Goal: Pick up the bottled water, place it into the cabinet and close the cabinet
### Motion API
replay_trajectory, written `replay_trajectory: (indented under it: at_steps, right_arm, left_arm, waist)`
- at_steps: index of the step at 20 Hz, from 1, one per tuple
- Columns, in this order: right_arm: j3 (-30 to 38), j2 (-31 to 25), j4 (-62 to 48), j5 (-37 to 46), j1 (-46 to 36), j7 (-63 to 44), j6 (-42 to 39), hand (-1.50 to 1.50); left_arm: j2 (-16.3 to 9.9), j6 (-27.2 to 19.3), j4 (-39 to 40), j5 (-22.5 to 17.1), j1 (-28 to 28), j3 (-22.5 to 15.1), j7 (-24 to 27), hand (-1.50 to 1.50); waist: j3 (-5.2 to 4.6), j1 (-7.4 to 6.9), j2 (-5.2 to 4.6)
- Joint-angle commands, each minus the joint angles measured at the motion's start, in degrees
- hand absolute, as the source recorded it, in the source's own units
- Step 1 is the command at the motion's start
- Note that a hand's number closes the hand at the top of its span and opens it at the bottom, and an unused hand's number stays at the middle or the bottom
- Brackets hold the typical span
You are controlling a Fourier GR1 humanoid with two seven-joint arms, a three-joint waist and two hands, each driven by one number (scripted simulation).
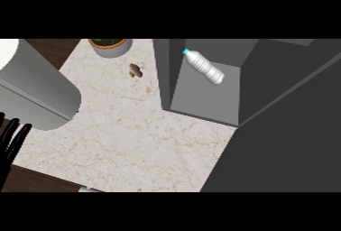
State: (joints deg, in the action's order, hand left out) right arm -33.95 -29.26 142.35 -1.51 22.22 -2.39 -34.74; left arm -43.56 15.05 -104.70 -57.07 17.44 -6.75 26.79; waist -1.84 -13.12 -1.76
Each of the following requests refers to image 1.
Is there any dark grey cabinet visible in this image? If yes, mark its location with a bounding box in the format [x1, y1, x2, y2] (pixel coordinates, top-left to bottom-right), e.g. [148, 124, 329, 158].
[152, 39, 341, 127]

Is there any clear plastic water bottle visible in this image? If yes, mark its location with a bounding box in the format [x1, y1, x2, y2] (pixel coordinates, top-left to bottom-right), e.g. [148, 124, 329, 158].
[182, 48, 226, 86]

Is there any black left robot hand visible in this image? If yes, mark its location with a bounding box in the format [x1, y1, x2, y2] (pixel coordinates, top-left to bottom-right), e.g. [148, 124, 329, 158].
[0, 112, 34, 192]

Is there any dark grey cabinet door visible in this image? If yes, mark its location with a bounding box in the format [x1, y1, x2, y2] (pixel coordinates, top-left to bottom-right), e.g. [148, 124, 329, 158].
[199, 53, 341, 193]

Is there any grey potted plant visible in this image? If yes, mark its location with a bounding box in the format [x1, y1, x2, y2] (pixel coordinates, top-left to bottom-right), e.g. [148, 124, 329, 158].
[89, 39, 133, 59]

